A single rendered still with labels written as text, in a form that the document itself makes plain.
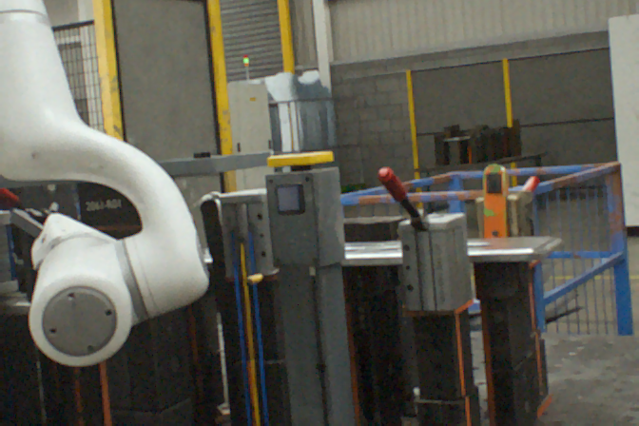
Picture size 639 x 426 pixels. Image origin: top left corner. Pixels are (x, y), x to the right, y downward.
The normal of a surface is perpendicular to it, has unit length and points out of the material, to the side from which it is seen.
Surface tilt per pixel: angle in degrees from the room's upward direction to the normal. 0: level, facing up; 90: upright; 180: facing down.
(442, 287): 90
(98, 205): 90
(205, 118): 90
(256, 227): 90
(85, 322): 99
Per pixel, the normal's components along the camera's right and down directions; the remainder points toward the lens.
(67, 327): 0.18, 0.19
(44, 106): 0.47, -0.35
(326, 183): 0.90, -0.06
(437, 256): -0.43, 0.08
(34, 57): 0.65, -0.36
